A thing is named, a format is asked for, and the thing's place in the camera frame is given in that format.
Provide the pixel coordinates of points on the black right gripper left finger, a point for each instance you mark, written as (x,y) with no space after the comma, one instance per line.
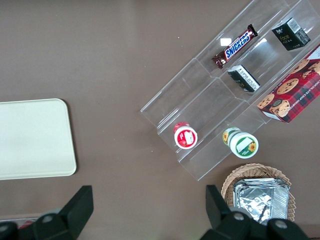
(72,212)

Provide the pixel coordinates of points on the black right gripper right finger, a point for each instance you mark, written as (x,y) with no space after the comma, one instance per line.
(220,215)

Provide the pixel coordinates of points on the light wicker basket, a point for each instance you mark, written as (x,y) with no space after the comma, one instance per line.
(250,171)

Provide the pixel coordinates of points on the cream rectangular plastic tray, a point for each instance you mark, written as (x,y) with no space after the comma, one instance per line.
(35,140)

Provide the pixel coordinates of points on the stack of foil containers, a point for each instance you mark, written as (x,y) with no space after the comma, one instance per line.
(257,200)

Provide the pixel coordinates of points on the green sunflower lidded jar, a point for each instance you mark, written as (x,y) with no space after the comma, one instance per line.
(243,146)

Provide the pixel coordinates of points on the red lidded small jar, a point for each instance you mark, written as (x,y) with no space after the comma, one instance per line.
(186,137)

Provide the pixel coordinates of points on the clear acrylic stepped shelf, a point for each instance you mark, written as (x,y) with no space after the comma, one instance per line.
(200,100)

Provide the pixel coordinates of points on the small black box white label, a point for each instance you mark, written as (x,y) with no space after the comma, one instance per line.
(243,78)

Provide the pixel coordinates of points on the red tartan cookie box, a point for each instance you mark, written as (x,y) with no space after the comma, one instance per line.
(295,92)

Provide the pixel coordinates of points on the Snickers chocolate bar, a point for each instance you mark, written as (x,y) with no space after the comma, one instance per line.
(236,46)

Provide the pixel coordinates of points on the black box with face print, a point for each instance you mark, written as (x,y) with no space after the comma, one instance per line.
(287,37)

